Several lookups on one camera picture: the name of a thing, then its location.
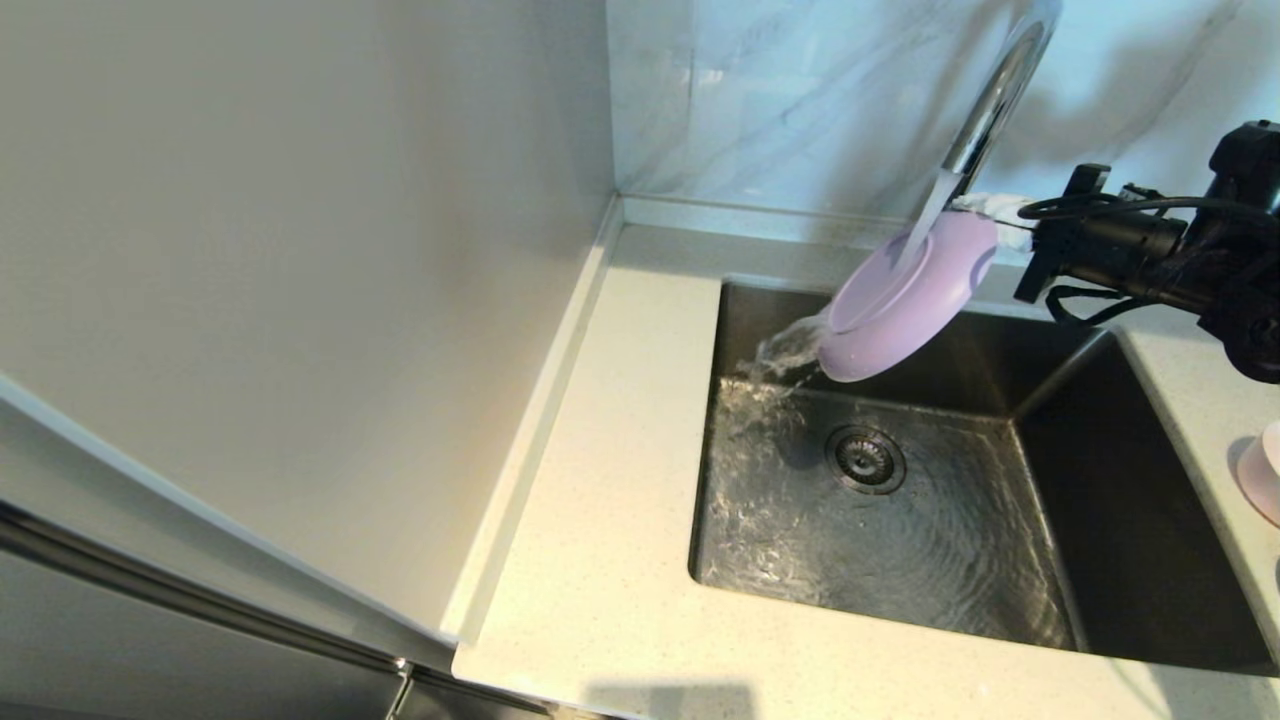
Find running water stream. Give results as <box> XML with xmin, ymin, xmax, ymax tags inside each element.
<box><xmin>735</xmin><ymin>170</ymin><xmax>963</xmax><ymax>401</ymax></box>

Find pink plastic cup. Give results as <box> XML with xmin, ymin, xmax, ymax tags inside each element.
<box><xmin>1235</xmin><ymin>420</ymin><xmax>1280</xmax><ymax>529</ymax></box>

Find stainless steel sink basin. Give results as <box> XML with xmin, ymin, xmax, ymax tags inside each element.
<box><xmin>688</xmin><ymin>280</ymin><xmax>1276</xmax><ymax>673</ymax></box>

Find chrome gooseneck kitchen faucet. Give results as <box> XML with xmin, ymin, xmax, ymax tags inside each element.
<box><xmin>940</xmin><ymin>0</ymin><xmax>1063</xmax><ymax>207</ymax></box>

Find purple plastic plate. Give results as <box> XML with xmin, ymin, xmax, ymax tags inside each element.
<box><xmin>818</xmin><ymin>210</ymin><xmax>1001</xmax><ymax>383</ymax></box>

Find round metal drain strainer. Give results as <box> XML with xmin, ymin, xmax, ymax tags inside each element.
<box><xmin>825</xmin><ymin>425</ymin><xmax>908</xmax><ymax>497</ymax></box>

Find chrome refrigerator door handle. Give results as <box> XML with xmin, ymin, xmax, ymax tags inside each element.
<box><xmin>0</xmin><ymin>498</ymin><xmax>417</xmax><ymax>720</ymax></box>

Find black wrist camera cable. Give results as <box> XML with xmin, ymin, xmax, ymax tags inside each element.
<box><xmin>1018</xmin><ymin>195</ymin><xmax>1280</xmax><ymax>326</ymax></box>

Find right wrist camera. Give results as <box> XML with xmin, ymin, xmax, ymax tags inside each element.
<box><xmin>1065</xmin><ymin>163</ymin><xmax>1113</xmax><ymax>206</ymax></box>

